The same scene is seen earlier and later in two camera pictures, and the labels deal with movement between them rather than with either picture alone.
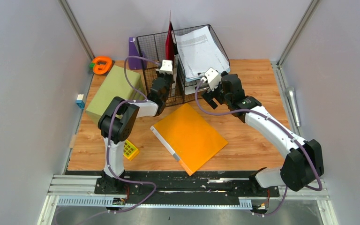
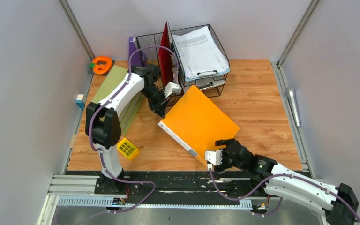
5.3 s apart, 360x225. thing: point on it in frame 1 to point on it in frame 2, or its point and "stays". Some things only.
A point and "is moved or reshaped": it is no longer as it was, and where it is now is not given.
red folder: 169,48 is moved or reshaped
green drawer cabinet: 115,84 stays
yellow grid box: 130,152 stays
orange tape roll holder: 102,65 stays
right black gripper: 210,95 to 224,165
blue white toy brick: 79,102 stays
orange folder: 192,140 is moved or reshaped
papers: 199,51 stays
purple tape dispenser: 135,63 stays
